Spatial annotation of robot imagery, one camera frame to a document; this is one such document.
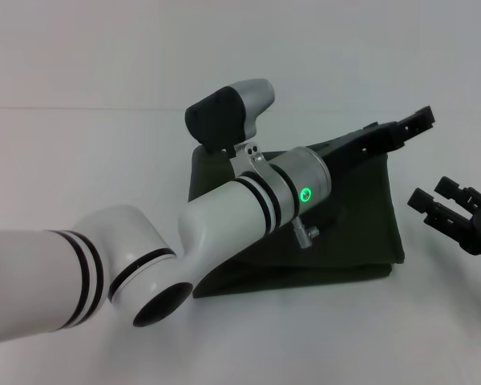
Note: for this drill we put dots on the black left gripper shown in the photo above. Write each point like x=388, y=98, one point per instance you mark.
x=356, y=142

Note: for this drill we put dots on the dark green shirt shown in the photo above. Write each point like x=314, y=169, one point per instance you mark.
x=336, y=224

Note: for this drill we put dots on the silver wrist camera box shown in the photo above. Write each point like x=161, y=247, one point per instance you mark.
x=228, y=112

